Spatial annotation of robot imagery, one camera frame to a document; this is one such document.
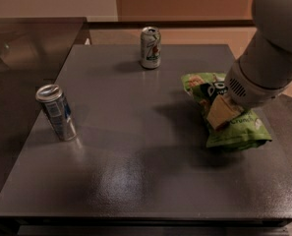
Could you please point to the green rice chip bag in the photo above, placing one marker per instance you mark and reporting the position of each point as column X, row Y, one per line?
column 243, row 132

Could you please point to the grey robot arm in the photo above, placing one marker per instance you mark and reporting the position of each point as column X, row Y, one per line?
column 264, row 70

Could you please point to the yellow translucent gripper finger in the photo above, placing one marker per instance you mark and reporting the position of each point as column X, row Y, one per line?
column 222, row 111

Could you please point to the silver blue energy drink can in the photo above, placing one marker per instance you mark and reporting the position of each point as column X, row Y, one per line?
column 57, row 111

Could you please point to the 7up can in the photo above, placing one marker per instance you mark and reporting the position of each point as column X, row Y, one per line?
column 150, row 47

